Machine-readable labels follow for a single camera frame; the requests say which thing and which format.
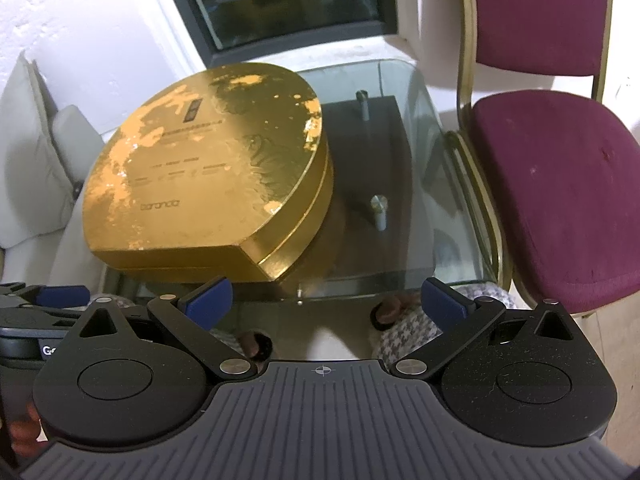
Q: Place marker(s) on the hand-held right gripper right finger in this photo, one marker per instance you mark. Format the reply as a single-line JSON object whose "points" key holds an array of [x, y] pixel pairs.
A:
{"points": [[442, 300]]}

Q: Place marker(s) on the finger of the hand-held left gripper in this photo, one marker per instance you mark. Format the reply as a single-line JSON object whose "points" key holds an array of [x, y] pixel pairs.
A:
{"points": [[62, 295]]}

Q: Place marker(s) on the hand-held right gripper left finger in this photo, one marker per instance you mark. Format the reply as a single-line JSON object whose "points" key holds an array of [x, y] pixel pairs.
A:
{"points": [[207, 297]]}

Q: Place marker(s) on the gold round box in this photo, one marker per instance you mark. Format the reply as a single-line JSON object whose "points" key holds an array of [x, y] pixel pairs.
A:
{"points": [[200, 160]]}

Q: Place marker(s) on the dark brown slipper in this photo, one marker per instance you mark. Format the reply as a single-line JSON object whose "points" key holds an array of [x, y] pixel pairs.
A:
{"points": [[392, 310], [255, 345]]}

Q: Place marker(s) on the glass side table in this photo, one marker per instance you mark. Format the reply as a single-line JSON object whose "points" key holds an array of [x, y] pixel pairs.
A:
{"points": [[450, 240]]}

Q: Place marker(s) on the metal table standoff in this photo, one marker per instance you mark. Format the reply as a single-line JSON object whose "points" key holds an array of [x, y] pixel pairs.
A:
{"points": [[362, 102], [380, 212]]}

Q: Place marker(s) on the white cushion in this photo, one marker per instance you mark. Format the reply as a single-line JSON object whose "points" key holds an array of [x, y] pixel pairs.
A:
{"points": [[30, 160]]}

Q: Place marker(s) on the dark table base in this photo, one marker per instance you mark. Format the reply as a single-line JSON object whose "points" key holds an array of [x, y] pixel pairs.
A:
{"points": [[390, 160]]}

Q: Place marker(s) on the dark framed window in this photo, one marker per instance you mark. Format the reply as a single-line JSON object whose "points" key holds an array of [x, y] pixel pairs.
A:
{"points": [[285, 0]]}

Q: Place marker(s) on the maroon chair with gold frame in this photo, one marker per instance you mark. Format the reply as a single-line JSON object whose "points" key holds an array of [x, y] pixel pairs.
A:
{"points": [[545, 185]]}

